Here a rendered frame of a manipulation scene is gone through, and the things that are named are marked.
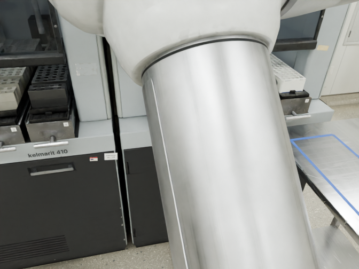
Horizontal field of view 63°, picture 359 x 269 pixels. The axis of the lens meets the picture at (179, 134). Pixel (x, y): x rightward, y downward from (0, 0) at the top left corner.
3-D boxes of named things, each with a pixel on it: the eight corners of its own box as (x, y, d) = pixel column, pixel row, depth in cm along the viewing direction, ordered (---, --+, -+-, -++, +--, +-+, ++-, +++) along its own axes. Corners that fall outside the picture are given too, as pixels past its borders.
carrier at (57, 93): (69, 102, 100) (65, 85, 96) (69, 104, 98) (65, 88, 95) (32, 105, 97) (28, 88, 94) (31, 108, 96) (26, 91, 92)
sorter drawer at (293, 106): (216, 54, 166) (217, 38, 161) (239, 53, 169) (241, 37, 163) (280, 123, 108) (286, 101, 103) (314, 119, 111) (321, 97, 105)
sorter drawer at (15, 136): (22, 65, 146) (16, 48, 141) (52, 64, 149) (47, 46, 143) (-27, 157, 88) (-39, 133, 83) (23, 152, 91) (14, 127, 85)
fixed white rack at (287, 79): (246, 66, 134) (248, 53, 131) (266, 64, 136) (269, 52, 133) (279, 96, 111) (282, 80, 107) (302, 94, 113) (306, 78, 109)
